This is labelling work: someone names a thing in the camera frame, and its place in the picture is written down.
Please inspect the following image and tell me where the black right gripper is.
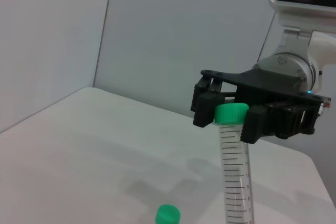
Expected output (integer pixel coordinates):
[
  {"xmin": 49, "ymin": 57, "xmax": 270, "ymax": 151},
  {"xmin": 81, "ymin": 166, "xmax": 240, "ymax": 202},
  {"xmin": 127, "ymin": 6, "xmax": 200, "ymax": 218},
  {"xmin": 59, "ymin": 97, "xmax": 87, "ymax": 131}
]
[{"xmin": 191, "ymin": 69, "xmax": 327, "ymax": 145}]

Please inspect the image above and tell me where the clear tube with green cap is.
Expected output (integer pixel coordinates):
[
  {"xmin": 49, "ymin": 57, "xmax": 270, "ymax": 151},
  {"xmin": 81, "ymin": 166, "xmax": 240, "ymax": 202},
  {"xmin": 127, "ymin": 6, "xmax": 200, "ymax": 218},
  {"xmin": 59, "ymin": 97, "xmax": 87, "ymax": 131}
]
[
  {"xmin": 154, "ymin": 204, "xmax": 182, "ymax": 224},
  {"xmin": 213, "ymin": 102, "xmax": 255, "ymax": 224}
]

